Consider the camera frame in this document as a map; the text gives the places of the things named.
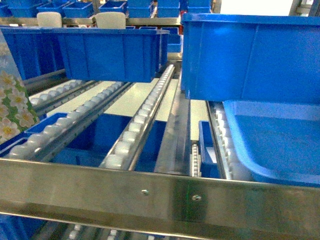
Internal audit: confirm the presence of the flower gift bag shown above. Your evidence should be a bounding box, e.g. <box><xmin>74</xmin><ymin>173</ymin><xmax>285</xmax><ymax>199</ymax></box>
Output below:
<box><xmin>0</xmin><ymin>33</ymin><xmax>40</xmax><ymax>144</ymax></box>

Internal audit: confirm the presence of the white roller conveyor track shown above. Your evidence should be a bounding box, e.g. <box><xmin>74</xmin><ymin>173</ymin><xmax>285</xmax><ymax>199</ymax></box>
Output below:
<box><xmin>100</xmin><ymin>64</ymin><xmax>175</xmax><ymax>171</ymax></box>

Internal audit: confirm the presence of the tall blue plastic crate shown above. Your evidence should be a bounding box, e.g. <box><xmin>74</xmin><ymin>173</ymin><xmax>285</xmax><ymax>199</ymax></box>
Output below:
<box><xmin>181</xmin><ymin>13</ymin><xmax>320</xmax><ymax>104</ymax></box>

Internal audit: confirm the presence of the left blue plastic crate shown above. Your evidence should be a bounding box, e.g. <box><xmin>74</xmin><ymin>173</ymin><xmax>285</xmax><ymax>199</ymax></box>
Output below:
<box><xmin>0</xmin><ymin>26</ymin><xmax>169</xmax><ymax>83</ymax></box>

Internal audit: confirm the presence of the grey chair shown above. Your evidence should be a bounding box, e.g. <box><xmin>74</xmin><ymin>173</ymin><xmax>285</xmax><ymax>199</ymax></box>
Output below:
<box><xmin>95</xmin><ymin>12</ymin><xmax>126</xmax><ymax>30</ymax></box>

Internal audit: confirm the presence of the blue plastic tray bin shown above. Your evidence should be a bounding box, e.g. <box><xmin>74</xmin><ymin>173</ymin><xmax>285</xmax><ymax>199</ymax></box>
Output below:
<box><xmin>223</xmin><ymin>100</ymin><xmax>320</xmax><ymax>188</ymax></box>

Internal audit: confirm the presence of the steel rack front rail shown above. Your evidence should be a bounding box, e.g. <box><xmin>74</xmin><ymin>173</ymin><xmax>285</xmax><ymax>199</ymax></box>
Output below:
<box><xmin>0</xmin><ymin>159</ymin><xmax>320</xmax><ymax>240</ymax></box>

